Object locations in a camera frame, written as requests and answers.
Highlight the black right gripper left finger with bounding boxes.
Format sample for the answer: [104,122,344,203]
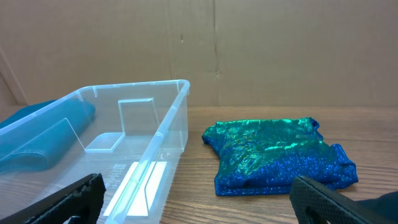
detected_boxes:
[1,174,106,224]

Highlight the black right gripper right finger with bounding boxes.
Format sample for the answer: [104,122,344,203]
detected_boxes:
[289,176,397,224]

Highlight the black garment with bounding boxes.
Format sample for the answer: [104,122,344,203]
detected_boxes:
[358,192,398,222]

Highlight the shiny blue-green sequin garment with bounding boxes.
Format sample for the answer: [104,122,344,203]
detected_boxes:
[202,117,358,196]

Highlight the blue denim jeans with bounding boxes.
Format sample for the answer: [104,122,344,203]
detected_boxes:
[1,99,96,172]

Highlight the clear plastic storage bin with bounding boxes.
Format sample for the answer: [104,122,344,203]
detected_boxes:
[1,80,190,223]

